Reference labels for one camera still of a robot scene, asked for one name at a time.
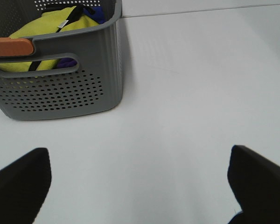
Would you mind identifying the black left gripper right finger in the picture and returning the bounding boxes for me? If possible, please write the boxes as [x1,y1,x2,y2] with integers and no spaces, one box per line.
[227,145,280,224]

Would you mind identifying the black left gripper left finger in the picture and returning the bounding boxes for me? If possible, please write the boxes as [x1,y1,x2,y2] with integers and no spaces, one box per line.
[0,148,52,224]

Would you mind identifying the grey perforated plastic basket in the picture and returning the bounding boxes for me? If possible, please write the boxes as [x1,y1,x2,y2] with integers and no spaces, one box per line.
[0,0,123,120]

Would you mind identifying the yellow-green towel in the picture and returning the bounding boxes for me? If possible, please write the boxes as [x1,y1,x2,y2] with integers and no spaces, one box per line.
[0,4,106,72]

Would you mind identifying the blue-purple towel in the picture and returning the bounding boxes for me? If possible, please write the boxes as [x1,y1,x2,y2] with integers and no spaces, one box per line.
[56,5,106,69]

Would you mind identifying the orange basket handle grip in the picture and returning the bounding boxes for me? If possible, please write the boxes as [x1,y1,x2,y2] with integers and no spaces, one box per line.
[0,37,34,57]

